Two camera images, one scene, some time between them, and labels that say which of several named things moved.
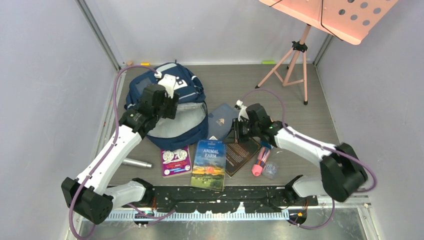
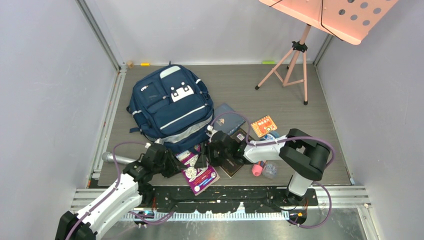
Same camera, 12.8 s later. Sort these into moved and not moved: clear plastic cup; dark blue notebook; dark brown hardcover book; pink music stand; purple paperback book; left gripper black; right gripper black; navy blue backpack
Moved: right gripper black; purple paperback book; left gripper black
Not moved: navy blue backpack; dark brown hardcover book; pink music stand; clear plastic cup; dark blue notebook
